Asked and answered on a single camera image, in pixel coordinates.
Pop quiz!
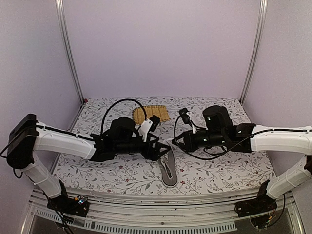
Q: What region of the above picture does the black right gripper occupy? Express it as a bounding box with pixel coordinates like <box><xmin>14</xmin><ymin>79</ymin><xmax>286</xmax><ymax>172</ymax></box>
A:
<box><xmin>172</xmin><ymin>130</ymin><xmax>226</xmax><ymax>153</ymax></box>

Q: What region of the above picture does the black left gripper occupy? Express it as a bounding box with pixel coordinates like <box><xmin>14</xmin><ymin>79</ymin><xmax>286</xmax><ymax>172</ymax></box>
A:
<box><xmin>115</xmin><ymin>134</ymin><xmax>172</xmax><ymax>162</ymax></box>

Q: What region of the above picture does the grey canvas sneaker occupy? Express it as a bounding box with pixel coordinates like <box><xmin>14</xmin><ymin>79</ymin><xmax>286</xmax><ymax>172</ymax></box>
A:
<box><xmin>158</xmin><ymin>150</ymin><xmax>177</xmax><ymax>188</ymax></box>

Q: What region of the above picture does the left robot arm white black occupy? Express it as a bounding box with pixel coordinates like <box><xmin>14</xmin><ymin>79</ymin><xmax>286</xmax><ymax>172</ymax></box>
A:
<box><xmin>0</xmin><ymin>114</ymin><xmax>171</xmax><ymax>212</ymax></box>

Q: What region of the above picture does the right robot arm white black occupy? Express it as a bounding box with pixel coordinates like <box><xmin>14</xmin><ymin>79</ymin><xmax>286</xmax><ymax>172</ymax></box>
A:
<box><xmin>172</xmin><ymin>105</ymin><xmax>312</xmax><ymax>213</ymax></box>

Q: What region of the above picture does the woven bamboo tray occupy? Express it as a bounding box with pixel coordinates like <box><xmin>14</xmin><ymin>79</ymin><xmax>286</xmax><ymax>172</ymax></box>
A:
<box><xmin>132</xmin><ymin>105</ymin><xmax>170</xmax><ymax>124</ymax></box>

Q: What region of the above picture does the floral patterned table mat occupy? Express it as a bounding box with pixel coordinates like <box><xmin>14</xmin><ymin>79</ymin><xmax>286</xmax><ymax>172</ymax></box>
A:
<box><xmin>52</xmin><ymin>97</ymin><xmax>275</xmax><ymax>196</ymax></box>

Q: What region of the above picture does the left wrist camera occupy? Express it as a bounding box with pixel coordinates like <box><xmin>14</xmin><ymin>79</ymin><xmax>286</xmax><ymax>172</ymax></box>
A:
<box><xmin>138</xmin><ymin>115</ymin><xmax>160</xmax><ymax>142</ymax></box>

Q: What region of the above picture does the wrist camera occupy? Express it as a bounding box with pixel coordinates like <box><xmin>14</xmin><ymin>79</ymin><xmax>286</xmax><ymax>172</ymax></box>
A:
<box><xmin>138</xmin><ymin>115</ymin><xmax>160</xmax><ymax>142</ymax></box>
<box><xmin>178</xmin><ymin>108</ymin><xmax>197</xmax><ymax>134</ymax></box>

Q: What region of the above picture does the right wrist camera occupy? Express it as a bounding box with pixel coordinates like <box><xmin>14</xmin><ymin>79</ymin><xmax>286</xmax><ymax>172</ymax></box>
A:
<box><xmin>178</xmin><ymin>108</ymin><xmax>197</xmax><ymax>134</ymax></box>

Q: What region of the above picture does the left black camera cable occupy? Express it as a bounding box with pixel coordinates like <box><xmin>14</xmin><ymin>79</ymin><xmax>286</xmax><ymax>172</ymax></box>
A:
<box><xmin>101</xmin><ymin>98</ymin><xmax>148</xmax><ymax>137</ymax></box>

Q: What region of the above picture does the black camera cable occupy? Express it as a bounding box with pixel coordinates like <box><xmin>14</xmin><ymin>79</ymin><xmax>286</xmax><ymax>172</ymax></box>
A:
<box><xmin>171</xmin><ymin>114</ymin><xmax>259</xmax><ymax>161</ymax></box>
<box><xmin>101</xmin><ymin>98</ymin><xmax>148</xmax><ymax>137</ymax></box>

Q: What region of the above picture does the right black camera cable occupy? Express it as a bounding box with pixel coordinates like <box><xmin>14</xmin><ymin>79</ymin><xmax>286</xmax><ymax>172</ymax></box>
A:
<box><xmin>171</xmin><ymin>114</ymin><xmax>259</xmax><ymax>161</ymax></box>

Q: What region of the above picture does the front aluminium rail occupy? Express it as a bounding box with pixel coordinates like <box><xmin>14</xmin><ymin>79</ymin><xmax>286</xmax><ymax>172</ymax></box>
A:
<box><xmin>21</xmin><ymin>189</ymin><xmax>305</xmax><ymax>234</ymax></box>

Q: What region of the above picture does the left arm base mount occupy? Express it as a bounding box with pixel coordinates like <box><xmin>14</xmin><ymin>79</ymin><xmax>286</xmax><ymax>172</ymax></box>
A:
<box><xmin>47</xmin><ymin>195</ymin><xmax>90</xmax><ymax>217</ymax></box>

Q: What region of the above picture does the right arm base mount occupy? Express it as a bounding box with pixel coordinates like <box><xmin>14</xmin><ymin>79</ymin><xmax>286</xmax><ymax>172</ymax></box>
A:
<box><xmin>234</xmin><ymin>195</ymin><xmax>277</xmax><ymax>217</ymax></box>

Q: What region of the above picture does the right aluminium frame post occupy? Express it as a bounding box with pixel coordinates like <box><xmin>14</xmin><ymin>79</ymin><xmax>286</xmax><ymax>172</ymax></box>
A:
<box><xmin>239</xmin><ymin>0</ymin><xmax>268</xmax><ymax>106</ymax></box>

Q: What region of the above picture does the aluminium frame post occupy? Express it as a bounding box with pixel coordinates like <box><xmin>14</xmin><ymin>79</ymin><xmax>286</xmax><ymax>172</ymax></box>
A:
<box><xmin>239</xmin><ymin>0</ymin><xmax>268</xmax><ymax>106</ymax></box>
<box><xmin>55</xmin><ymin>0</ymin><xmax>85</xmax><ymax>104</ymax></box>

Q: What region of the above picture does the left aluminium frame post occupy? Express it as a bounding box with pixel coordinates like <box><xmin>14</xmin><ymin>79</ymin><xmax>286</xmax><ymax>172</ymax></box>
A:
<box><xmin>55</xmin><ymin>0</ymin><xmax>85</xmax><ymax>104</ymax></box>

